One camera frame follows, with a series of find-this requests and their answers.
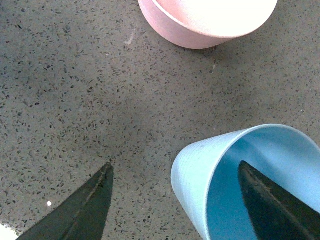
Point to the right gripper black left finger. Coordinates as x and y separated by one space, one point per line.
82 216

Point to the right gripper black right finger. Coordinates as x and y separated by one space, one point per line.
275 214

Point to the pink bowl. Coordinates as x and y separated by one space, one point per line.
202 24

